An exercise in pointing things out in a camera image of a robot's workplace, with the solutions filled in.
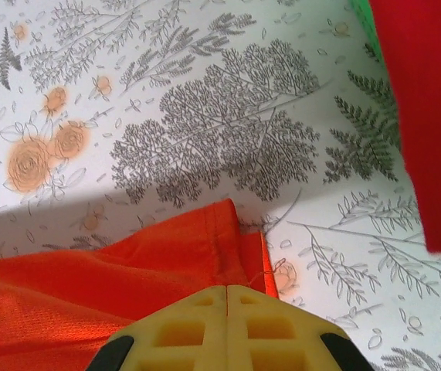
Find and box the floral tablecloth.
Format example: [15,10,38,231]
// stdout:
[0,0,441,371]

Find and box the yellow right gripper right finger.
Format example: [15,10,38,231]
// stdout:
[226,284,376,371]

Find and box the green plastic basket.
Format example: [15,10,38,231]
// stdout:
[348,0,388,71]

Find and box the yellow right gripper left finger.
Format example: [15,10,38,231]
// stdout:
[88,284,229,371]

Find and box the orange t-shirt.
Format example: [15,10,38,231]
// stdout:
[0,198,280,371]

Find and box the red t-shirt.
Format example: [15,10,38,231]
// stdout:
[368,0,441,257]

